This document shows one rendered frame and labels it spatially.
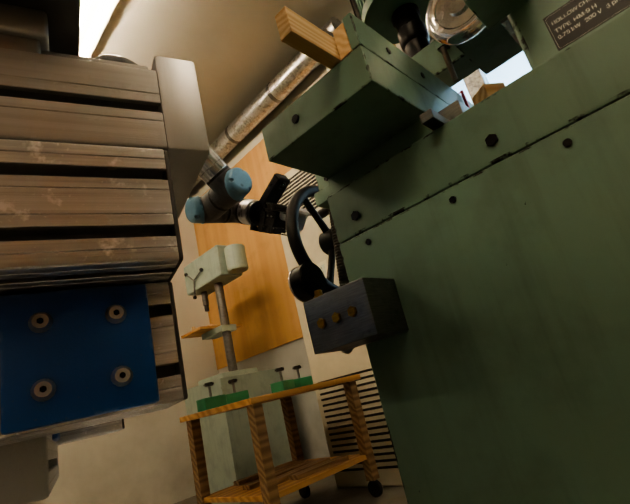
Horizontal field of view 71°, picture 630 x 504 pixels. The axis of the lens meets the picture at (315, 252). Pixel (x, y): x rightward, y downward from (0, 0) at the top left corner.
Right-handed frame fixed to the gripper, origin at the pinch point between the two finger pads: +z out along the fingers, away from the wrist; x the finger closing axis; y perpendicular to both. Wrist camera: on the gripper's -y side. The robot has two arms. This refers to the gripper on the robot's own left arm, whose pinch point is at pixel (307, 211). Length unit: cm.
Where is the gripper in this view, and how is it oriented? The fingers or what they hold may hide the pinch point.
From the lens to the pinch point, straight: 112.6
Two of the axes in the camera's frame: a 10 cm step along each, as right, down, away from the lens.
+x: -6.8, -0.7, -7.3
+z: 7.2, 1.4, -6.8
